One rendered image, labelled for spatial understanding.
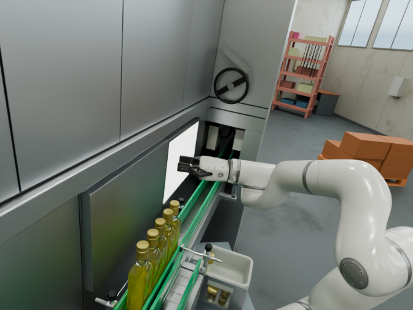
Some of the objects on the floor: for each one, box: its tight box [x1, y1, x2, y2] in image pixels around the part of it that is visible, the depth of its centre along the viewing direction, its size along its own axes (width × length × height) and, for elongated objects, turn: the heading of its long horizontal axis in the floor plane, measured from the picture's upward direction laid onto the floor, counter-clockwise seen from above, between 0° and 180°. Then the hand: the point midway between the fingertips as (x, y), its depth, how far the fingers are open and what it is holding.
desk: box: [296, 89, 340, 117], centre depth 1049 cm, size 80×156×84 cm, turn 173°
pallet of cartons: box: [317, 132, 413, 187], centre depth 496 cm, size 98×138×81 cm
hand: (184, 163), depth 89 cm, fingers open, 5 cm apart
